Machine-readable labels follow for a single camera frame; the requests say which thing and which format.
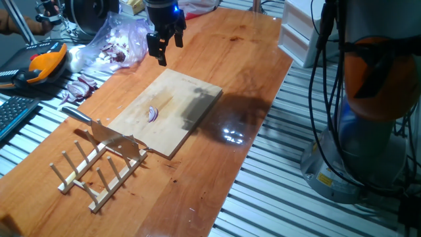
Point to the orange black teach pendant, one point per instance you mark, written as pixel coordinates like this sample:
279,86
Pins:
46,64

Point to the black keyboard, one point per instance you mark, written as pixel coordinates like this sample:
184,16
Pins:
13,113

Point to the white shopping bag red print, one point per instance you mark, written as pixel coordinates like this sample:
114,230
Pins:
197,10

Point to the black round reel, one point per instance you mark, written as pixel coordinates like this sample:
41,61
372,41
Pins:
89,14

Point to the large reddish wooden panel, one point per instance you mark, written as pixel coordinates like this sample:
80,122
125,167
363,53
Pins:
230,66

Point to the red onion slices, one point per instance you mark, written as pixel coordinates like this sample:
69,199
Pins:
79,89

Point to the wooden peg dish rack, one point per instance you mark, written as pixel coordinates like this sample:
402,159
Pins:
118,181

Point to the person's left hand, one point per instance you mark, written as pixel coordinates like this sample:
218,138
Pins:
49,19

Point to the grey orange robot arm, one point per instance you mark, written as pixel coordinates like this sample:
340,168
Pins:
371,82

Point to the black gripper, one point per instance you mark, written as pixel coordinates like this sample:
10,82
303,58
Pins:
162,14

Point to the steel cleaver knife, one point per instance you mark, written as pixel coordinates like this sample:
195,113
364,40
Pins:
112,138

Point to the clear bag of chopped onion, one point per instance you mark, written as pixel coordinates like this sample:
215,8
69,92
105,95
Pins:
115,46

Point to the red onion piece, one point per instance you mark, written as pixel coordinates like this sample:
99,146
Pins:
153,114

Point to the white rounded lump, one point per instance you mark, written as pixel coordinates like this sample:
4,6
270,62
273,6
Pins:
75,59

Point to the aluminium frame post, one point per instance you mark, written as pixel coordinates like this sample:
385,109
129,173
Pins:
257,6
19,23

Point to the white metal clamp stand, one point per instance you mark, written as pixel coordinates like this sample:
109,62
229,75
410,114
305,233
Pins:
64,29

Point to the yellow packet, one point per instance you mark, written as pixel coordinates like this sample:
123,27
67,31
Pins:
131,6

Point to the light wooden cutting board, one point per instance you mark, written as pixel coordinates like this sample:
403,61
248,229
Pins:
171,98

